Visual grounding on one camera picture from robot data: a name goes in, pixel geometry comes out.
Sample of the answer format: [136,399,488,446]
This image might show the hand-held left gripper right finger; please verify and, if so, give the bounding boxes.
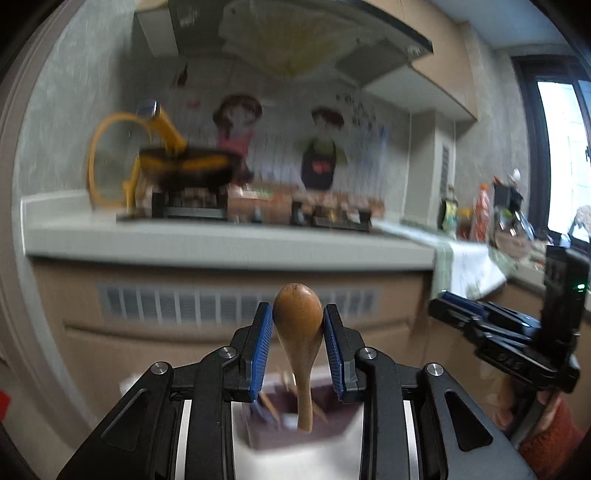
[322,304,539,480]

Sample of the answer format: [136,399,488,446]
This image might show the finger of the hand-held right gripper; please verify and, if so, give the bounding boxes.
[438,292,543,330]
[428,299,486,331]

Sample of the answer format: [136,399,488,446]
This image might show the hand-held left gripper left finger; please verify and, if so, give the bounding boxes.
[55,302,274,480]

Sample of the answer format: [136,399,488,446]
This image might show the wooden spoon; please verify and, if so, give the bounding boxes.
[272,281,324,435]

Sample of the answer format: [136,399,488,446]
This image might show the wooden chopstick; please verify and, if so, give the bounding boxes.
[257,391,283,428]

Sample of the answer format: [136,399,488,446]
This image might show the purple utensil holder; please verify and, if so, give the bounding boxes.
[242,381,358,450]

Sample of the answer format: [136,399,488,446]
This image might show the person's right forearm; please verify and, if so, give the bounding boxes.
[517,392,589,480]

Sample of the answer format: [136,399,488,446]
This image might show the person's right hand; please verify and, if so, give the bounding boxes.
[496,374,541,435]

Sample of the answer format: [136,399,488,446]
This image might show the green and white cloth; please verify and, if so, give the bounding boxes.
[431,240,509,301]

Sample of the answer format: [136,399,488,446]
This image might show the grey vent grille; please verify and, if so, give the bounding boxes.
[97,284,382,324]

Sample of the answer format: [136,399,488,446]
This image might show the red sauce bottle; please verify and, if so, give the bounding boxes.
[471,182,492,243]

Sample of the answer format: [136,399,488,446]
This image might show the dark bottle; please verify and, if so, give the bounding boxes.
[438,185,460,232]

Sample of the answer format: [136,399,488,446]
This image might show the grey kitchen counter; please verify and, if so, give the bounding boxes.
[21,191,591,296]

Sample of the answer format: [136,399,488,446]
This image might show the black holder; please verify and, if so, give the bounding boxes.
[492,178,525,217]

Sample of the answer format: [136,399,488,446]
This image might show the wooden kitchen cabinet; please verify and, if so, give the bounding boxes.
[30,258,462,416]

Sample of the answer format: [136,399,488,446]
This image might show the black gas stove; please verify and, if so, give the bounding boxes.
[115,185,375,234]

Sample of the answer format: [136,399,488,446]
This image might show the window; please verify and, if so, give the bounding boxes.
[512,55,591,241]

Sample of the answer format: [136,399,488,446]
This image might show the range hood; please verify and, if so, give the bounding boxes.
[134,0,435,88]

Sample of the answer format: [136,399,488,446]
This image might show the white wall vent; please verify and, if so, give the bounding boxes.
[441,143,452,195]

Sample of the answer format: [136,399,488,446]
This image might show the black wok with yellow handle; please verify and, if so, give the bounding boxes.
[136,99,241,192]

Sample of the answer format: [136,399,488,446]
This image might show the wall poster with cartoon figures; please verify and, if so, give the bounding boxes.
[171,69,411,204]

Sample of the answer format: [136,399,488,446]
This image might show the wooden wall cabinet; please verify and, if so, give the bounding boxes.
[365,0,478,123]

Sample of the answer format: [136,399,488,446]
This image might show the yellow hose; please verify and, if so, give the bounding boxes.
[87,112,155,210]

